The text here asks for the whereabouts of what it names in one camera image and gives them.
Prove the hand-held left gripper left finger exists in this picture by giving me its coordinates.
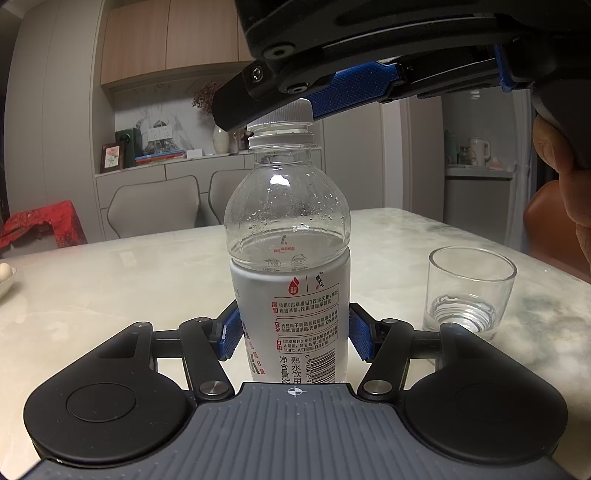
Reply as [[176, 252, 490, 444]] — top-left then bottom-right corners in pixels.
[[99, 300, 243, 401]]

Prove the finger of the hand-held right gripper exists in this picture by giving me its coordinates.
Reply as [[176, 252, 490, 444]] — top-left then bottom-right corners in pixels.
[[213, 44, 495, 134], [307, 58, 502, 121]]

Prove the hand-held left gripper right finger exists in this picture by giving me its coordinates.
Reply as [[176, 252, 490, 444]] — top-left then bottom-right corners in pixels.
[[348, 302, 490, 401]]

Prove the white bottle cap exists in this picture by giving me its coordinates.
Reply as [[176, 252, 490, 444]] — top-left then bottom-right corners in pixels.
[[246, 99, 315, 136]]

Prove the clear drinking glass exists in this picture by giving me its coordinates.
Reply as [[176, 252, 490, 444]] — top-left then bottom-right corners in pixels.
[[422, 247, 517, 343]]

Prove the clear plastic water bottle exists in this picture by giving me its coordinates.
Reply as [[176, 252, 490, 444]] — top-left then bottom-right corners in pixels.
[[224, 121, 352, 385]]

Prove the person's right hand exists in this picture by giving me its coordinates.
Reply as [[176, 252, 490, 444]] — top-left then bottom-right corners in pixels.
[[531, 116, 591, 273]]

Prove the dried flower bunch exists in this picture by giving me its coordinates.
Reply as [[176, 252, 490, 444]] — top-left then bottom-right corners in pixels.
[[191, 82, 223, 126]]

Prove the beige dining chair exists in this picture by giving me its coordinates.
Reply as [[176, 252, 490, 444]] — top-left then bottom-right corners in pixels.
[[209, 170, 260, 227], [106, 175, 202, 239]]

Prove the stack of books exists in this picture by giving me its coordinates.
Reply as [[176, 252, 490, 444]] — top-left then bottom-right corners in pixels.
[[135, 149, 188, 166]]

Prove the white sideboard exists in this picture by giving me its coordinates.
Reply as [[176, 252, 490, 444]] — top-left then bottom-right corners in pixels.
[[95, 147, 324, 241]]

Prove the green box appliance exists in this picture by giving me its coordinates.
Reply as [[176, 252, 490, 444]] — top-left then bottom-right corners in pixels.
[[115, 128, 144, 168]]

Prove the framed flower picture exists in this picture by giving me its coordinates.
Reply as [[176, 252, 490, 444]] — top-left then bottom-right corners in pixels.
[[100, 143, 126, 174]]

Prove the white electric kettle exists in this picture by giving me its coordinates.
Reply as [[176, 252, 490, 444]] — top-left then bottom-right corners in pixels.
[[468, 137, 491, 166]]

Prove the red cloth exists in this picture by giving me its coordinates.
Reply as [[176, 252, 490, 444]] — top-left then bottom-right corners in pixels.
[[0, 200, 88, 253]]

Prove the white plate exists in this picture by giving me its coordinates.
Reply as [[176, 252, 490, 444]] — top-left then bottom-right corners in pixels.
[[0, 262, 17, 301]]

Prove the wooden wall cabinet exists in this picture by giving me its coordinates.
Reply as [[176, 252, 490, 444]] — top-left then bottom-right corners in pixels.
[[100, 0, 254, 86]]

